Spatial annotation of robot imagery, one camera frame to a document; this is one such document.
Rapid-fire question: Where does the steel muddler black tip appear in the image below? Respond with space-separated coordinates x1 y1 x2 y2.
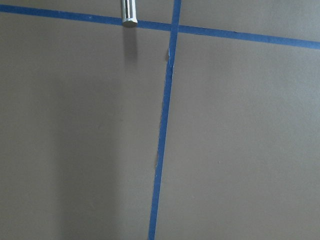
121 0 138 28

